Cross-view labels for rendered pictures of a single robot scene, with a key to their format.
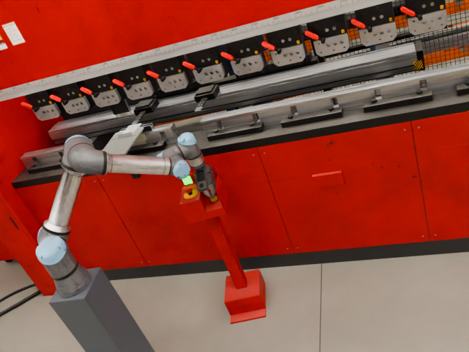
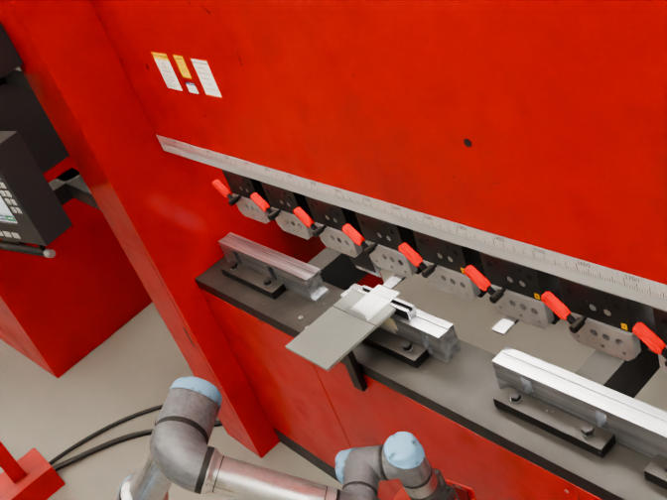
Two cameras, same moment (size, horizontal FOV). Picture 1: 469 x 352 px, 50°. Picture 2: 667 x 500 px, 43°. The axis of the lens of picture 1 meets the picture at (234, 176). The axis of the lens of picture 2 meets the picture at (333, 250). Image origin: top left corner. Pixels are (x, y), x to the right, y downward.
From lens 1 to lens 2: 1.25 m
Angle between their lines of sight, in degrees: 30
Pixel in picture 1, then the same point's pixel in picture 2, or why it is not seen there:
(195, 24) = (503, 213)
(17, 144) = (223, 212)
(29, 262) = not seen: hidden behind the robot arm
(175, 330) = not seen: outside the picture
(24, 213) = (205, 327)
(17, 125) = not seen: hidden behind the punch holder
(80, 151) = (165, 444)
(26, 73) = (223, 141)
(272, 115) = (637, 437)
